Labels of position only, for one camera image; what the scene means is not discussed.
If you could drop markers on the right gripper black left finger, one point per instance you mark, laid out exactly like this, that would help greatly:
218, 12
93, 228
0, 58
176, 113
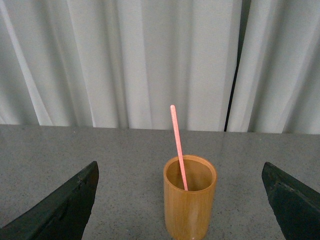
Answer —
62, 215

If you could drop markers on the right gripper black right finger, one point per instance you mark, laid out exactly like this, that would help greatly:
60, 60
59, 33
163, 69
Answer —
295, 205

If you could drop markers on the pink chopstick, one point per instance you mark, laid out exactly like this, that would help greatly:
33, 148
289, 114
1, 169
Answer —
176, 131

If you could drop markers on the bamboo chopstick holder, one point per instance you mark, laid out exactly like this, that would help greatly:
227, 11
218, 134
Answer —
187, 213

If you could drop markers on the white curtain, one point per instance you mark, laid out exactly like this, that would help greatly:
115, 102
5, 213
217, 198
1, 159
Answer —
227, 65

